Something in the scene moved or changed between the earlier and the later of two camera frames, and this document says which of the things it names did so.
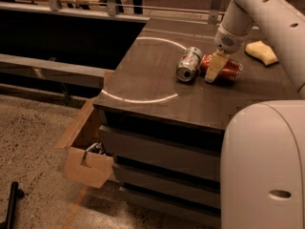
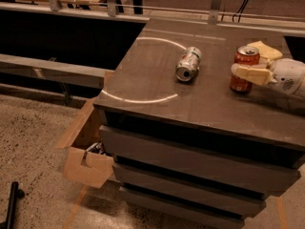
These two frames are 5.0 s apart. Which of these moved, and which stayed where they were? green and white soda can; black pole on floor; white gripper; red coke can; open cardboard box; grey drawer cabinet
Moved: red coke can; white gripper
Stayed: black pole on floor; grey drawer cabinet; green and white soda can; open cardboard box
